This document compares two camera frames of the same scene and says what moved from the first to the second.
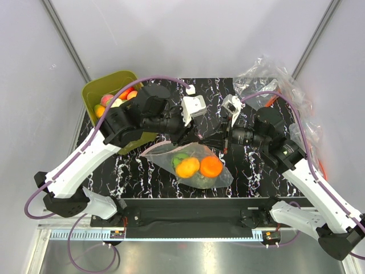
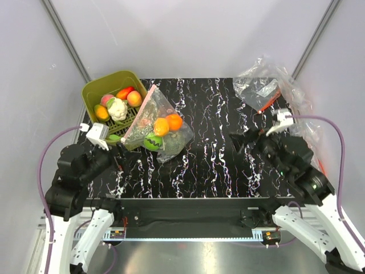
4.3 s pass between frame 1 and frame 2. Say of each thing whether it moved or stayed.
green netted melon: moved
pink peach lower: stayed
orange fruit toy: moved
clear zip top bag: moved
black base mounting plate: stayed
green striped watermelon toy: moved
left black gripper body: moved
